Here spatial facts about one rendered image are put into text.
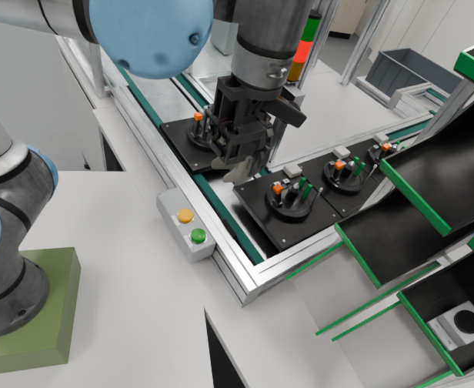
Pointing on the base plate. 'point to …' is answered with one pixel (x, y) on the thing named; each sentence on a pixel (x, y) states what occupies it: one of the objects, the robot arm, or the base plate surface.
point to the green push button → (198, 235)
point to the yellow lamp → (295, 71)
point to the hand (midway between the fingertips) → (238, 178)
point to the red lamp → (302, 51)
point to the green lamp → (310, 29)
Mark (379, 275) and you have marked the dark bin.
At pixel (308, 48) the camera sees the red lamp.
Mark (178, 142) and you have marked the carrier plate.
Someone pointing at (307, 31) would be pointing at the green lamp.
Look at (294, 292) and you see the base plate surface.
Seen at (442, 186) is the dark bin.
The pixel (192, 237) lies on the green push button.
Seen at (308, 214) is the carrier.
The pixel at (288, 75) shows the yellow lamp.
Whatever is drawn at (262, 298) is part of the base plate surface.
